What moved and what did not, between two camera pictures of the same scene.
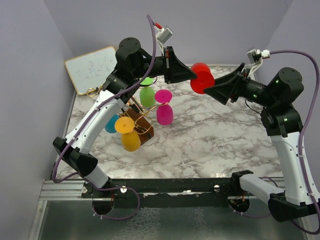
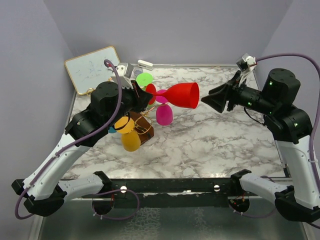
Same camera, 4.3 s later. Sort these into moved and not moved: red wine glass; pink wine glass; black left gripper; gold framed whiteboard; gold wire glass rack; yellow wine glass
Moved: black left gripper; red wine glass
Not moved: gold framed whiteboard; pink wine glass; gold wire glass rack; yellow wine glass
